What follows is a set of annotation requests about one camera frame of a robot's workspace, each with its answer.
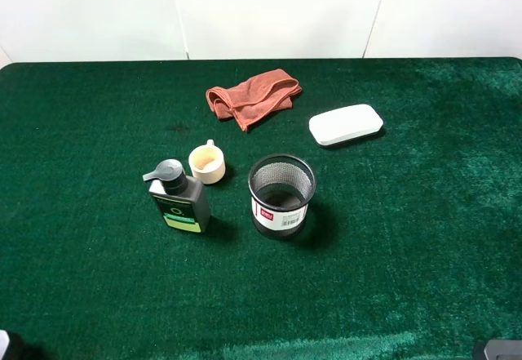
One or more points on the dark grey pump bottle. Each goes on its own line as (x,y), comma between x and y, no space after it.
(181,199)

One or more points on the orange microfibre cloth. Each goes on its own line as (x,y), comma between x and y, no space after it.
(254,99)

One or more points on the black and white device corner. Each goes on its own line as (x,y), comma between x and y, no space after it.
(12,347)

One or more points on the grey object bottom right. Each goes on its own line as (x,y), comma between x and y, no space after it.
(498,350)

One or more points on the black mesh pen holder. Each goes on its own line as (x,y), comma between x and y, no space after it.
(281,187)

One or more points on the small beige cup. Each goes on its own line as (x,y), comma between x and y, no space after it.
(207,163)

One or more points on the white soap box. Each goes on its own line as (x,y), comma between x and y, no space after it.
(343,124)

